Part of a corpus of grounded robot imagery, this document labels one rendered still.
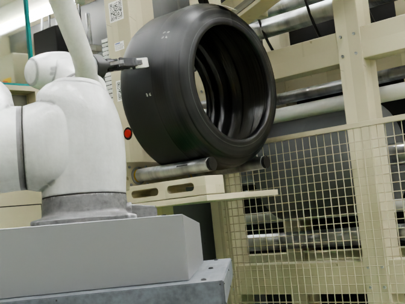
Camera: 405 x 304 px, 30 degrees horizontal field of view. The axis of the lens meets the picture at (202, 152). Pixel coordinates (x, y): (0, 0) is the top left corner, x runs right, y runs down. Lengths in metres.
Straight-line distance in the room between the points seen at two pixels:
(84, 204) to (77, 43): 0.68
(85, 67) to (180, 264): 0.88
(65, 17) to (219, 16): 0.75
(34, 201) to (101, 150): 1.43
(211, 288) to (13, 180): 0.43
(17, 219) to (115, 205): 1.38
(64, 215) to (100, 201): 0.07
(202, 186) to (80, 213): 1.06
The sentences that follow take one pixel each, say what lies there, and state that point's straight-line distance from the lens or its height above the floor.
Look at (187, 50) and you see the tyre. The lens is 2.37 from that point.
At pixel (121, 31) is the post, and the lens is 2.78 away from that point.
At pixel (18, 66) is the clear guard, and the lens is 2.84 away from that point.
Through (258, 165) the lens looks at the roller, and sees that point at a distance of 2.58.
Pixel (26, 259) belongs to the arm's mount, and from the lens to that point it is 1.22.
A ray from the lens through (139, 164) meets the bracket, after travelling 2.62.
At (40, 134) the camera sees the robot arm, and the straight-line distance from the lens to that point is 1.34.
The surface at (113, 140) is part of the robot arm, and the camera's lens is 1.36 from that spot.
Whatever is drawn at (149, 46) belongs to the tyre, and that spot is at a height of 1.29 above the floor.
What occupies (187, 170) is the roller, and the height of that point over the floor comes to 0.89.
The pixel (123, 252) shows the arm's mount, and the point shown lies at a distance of 1.19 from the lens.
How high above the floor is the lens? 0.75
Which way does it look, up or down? 5 degrees up
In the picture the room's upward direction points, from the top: 6 degrees counter-clockwise
